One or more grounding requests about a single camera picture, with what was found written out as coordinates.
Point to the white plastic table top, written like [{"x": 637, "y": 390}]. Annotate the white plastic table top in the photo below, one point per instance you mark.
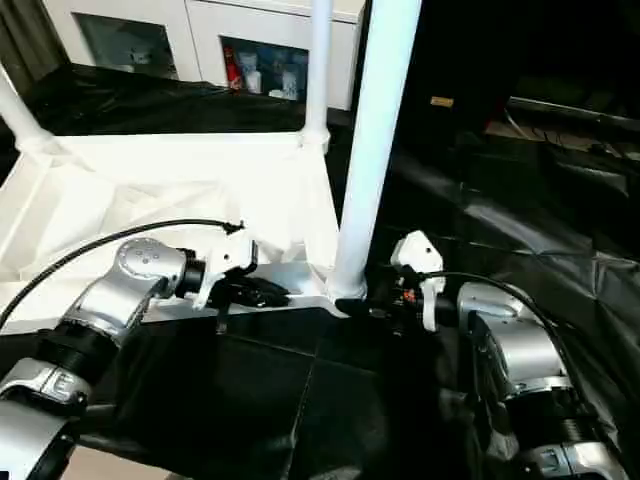
[{"x": 150, "y": 165}]

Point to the white plastic table leg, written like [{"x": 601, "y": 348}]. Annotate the white plastic table leg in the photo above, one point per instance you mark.
[
  {"x": 20, "y": 115},
  {"x": 320, "y": 75},
  {"x": 375, "y": 125}
]

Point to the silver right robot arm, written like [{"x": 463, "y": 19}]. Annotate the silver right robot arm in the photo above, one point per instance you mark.
[{"x": 520, "y": 340}]

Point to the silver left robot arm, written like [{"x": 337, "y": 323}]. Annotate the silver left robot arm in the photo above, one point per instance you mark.
[{"x": 120, "y": 290}]

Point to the black mat cloth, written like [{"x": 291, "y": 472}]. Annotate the black mat cloth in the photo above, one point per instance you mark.
[{"x": 300, "y": 390}]

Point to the small tan label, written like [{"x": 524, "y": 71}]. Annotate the small tan label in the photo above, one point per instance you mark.
[{"x": 442, "y": 101}]

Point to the long black rod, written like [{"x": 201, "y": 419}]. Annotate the long black rod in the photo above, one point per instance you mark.
[{"x": 575, "y": 112}]

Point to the white display cabinet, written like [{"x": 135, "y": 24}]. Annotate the white display cabinet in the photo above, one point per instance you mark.
[{"x": 200, "y": 30}]

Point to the dark tall cabinet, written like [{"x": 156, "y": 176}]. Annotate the dark tall cabinet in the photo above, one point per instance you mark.
[{"x": 525, "y": 45}]

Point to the grey curtain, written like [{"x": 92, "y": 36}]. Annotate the grey curtain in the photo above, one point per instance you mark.
[{"x": 30, "y": 40}]

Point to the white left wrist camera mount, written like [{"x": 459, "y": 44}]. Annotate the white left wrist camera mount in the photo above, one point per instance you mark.
[{"x": 230, "y": 255}]

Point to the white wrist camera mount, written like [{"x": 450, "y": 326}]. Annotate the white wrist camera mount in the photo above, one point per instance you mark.
[
  {"x": 230, "y": 255},
  {"x": 420, "y": 255}
]

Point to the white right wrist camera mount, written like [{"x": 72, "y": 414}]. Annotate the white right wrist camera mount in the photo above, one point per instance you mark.
[{"x": 420, "y": 255}]

